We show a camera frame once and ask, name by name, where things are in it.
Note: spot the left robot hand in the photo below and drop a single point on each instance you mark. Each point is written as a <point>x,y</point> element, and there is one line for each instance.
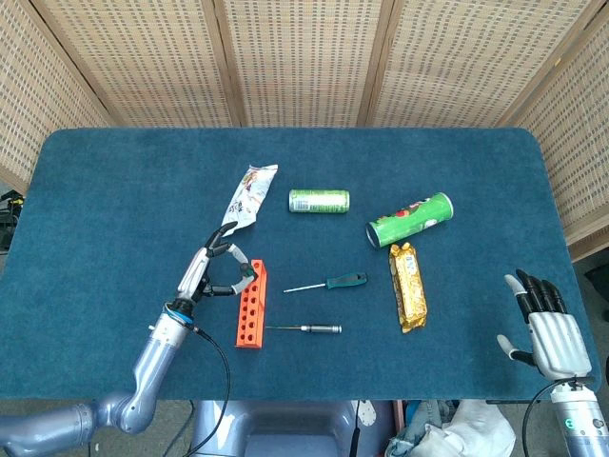
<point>195,271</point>

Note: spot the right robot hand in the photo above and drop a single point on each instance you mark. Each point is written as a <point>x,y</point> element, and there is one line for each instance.
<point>556,338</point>

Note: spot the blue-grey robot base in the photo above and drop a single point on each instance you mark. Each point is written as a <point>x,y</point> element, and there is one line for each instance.
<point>285,423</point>

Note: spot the green chips tube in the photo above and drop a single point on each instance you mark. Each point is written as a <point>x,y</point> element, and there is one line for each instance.
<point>409,221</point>

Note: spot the gold biscuit packet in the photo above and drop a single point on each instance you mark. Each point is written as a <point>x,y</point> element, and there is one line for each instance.
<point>409,290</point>

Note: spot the blue felt table cover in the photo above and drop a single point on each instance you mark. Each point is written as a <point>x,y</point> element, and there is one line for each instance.
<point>119,190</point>

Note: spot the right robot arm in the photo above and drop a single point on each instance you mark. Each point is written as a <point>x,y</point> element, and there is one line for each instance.
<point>585,423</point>

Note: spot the white crumpled cloth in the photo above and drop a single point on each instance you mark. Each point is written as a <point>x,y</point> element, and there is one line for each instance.
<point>476,428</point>

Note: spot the woven wooden folding screen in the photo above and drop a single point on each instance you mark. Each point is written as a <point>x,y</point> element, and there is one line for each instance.
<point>304,57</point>

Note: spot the white snack bag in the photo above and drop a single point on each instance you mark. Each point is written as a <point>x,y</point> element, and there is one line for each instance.
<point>249,195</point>

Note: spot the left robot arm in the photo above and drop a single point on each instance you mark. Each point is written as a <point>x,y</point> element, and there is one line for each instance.
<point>157,352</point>

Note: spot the green drink can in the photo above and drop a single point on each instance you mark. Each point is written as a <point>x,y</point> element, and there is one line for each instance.
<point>319,201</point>

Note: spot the orange screwdriver rack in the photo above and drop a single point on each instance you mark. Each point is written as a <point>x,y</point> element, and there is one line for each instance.
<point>247,333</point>

